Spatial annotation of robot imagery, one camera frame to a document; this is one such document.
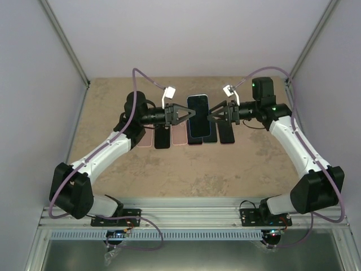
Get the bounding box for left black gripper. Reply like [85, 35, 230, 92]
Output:
[139, 103, 195, 128]

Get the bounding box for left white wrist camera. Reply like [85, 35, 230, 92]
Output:
[161, 86, 176, 109]

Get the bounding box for small circuit board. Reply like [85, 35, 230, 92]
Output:
[105, 228, 131, 239]
[265, 229, 284, 237]

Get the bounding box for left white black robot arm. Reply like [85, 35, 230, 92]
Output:
[49, 91, 196, 225]

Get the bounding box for right small circuit board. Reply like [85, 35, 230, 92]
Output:
[265, 229, 284, 237]

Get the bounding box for aluminium corner post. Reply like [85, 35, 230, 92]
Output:
[285, 0, 340, 84]
[38, 0, 90, 88]

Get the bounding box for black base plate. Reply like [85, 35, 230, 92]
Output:
[240, 208, 293, 227]
[90, 208, 141, 228]

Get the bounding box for black phone case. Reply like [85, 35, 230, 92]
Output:
[154, 125, 171, 150]

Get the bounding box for left small circuit board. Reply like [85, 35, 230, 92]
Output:
[105, 228, 131, 239]

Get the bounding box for phone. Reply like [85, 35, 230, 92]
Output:
[202, 122, 218, 143]
[217, 123, 235, 145]
[187, 94, 211, 138]

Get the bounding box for light pink phone case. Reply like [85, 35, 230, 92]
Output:
[171, 121, 187, 146]

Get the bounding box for clear plastic bag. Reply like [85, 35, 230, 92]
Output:
[104, 246, 121, 266]

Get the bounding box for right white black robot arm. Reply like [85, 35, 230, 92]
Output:
[208, 77, 345, 225]

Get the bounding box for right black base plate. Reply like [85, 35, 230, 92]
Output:
[240, 208, 293, 227]

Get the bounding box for left aluminium corner post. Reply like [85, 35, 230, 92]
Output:
[38, 0, 90, 88]

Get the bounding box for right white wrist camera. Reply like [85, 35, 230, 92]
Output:
[222, 85, 240, 106]

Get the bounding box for right aluminium corner post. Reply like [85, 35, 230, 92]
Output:
[285, 0, 340, 84]

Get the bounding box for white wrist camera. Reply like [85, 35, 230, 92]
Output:
[222, 85, 240, 106]
[161, 86, 176, 109]

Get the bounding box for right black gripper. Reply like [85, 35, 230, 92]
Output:
[208, 99, 260, 126]

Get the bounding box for black smartphone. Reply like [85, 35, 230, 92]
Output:
[187, 135, 203, 146]

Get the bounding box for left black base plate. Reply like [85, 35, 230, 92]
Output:
[90, 208, 141, 228]

